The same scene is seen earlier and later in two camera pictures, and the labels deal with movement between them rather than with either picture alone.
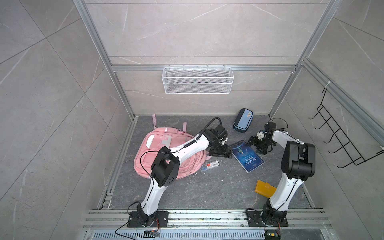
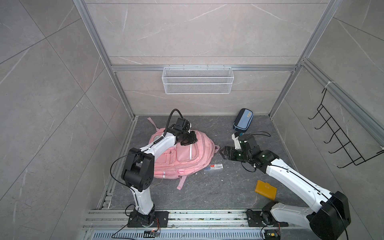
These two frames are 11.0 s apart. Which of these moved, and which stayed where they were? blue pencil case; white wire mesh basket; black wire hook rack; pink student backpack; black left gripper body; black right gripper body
Moved: black left gripper body; pink student backpack; black right gripper body
Stayed: blue pencil case; white wire mesh basket; black wire hook rack
